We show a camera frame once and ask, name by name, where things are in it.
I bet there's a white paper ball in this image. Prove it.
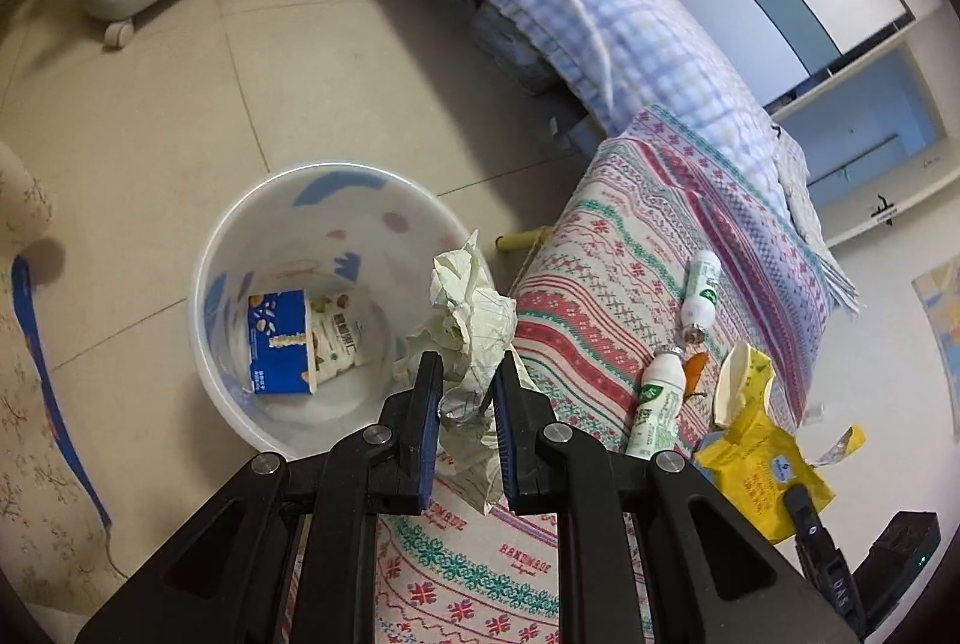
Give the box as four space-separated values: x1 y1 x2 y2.
394 234 517 514

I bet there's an orange peel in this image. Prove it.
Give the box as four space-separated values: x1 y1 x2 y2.
683 351 709 400

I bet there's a white patterned trash bin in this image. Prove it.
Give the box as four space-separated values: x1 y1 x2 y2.
189 163 469 459

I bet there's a yellow crumpled paper bag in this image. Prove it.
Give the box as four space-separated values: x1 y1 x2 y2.
693 342 867 545

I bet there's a white bottle near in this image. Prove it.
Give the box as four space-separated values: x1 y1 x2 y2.
625 345 686 460

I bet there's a white bottle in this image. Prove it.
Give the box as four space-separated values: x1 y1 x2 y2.
680 249 722 345
625 345 686 460

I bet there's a blue milk carton in bin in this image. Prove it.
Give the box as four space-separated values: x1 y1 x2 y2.
247 288 373 396

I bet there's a white bottle far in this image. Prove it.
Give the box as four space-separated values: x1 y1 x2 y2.
680 249 722 345

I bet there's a patterned red green bed cover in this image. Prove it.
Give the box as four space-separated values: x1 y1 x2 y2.
373 106 838 642

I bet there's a floral beige clothing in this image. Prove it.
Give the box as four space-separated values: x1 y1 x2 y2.
2 148 122 616

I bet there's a white blue wardrobe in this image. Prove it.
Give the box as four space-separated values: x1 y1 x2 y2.
680 0 958 245

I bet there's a blue lanyard strap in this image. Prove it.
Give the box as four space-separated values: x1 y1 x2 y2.
10 254 114 531

